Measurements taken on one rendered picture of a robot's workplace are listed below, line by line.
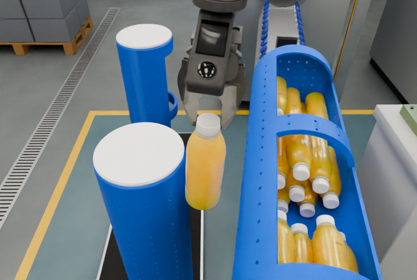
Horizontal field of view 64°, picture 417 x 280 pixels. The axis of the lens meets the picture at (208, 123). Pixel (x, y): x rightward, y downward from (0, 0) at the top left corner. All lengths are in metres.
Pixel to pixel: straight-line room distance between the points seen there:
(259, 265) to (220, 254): 1.38
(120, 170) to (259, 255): 0.52
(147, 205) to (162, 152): 0.16
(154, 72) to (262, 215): 1.17
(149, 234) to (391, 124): 0.80
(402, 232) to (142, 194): 0.73
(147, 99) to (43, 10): 2.37
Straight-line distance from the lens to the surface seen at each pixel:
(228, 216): 2.14
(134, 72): 1.72
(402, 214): 1.08
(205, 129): 0.52
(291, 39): 1.64
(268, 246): 0.64
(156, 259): 1.28
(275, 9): 2.42
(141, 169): 0.99
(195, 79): 0.39
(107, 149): 1.08
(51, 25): 4.01
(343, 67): 1.92
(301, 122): 0.85
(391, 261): 1.24
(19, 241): 2.33
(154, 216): 1.08
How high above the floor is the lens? 1.75
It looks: 39 degrees down
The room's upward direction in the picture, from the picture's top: straight up
